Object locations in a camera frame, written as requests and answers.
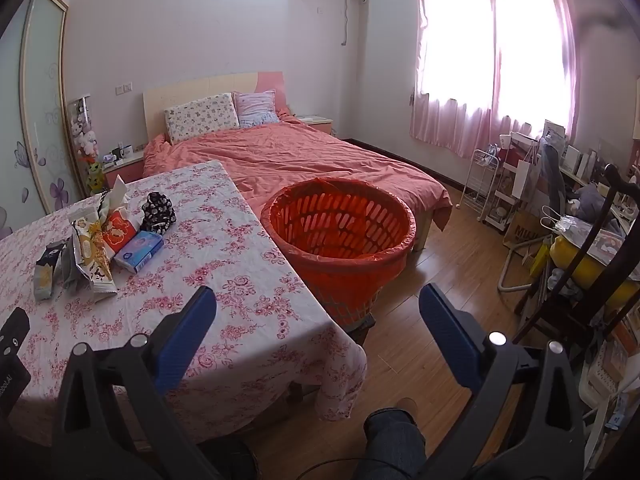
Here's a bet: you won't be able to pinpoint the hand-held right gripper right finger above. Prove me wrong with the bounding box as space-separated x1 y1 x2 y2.
419 282 588 480

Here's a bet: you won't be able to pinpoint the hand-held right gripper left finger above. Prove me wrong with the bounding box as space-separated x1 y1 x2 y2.
52 286 218 480

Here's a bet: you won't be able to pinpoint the orange plastic basket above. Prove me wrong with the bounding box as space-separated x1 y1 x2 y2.
260 177 417 331

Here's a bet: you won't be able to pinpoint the pink floral tablecloth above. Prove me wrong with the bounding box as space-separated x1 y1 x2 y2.
0 160 368 448

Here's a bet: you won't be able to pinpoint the blue tissue packet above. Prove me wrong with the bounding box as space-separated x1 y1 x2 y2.
114 230 165 274

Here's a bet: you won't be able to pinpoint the dark and yellow snack packet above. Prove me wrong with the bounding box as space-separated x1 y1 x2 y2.
34 241 69 302

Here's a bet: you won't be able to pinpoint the silver snack packet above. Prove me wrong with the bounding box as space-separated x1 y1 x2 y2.
62 239 84 291

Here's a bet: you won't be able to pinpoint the white and yellow snack wrapper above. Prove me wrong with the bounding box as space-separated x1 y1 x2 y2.
70 216 119 304

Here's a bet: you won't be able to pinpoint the red tissue box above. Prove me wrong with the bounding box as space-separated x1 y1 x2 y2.
100 175 139 254

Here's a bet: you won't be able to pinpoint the person's leg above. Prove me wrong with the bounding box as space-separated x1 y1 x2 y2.
362 397 429 480

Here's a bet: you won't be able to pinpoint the black floral scrunchie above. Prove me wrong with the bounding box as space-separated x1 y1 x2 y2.
139 191 177 235

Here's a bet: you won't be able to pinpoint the brown paper bag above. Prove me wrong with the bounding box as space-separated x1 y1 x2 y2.
502 205 547 257

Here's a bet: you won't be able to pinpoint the yellow tub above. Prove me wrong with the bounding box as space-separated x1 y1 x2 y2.
547 236 640 307

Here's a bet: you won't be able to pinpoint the white shelf trolley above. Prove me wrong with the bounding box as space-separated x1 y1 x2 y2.
492 132 540 234

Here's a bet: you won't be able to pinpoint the pink nightstand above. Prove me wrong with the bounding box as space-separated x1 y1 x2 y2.
102 152 146 187

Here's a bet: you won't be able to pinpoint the green plush toy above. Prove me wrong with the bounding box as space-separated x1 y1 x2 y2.
87 160 106 196

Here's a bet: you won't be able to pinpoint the dark wooden chair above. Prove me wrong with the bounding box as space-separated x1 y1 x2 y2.
515 162 640 357

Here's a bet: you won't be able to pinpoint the grey cloth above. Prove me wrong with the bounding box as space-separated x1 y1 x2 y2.
574 182 627 224

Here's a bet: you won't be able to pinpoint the orange duvet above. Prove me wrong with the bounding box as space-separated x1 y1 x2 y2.
142 114 453 233

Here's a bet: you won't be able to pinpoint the pink sheer curtain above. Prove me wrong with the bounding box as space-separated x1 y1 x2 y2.
489 0 584 147
410 0 497 157

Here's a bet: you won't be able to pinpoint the floral pillow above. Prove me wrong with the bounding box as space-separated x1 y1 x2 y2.
164 92 241 145

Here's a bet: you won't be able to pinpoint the plush toy display tube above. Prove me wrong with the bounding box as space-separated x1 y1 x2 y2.
70 96 101 162

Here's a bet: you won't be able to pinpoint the striped pink pillow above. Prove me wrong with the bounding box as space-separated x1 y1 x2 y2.
232 90 281 127

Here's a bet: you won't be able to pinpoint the beige nightstand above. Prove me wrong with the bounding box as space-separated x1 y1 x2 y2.
297 115 335 136

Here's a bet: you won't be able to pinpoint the beige and pink headboard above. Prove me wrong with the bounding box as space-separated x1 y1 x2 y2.
142 71 286 143

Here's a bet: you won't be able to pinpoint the floral glass wardrobe doors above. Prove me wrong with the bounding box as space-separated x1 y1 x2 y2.
0 0 89 241

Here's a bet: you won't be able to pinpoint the white tube frame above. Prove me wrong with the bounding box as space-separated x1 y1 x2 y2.
497 239 551 294

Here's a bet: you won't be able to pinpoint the white wire rack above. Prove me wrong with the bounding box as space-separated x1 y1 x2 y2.
459 148 501 222

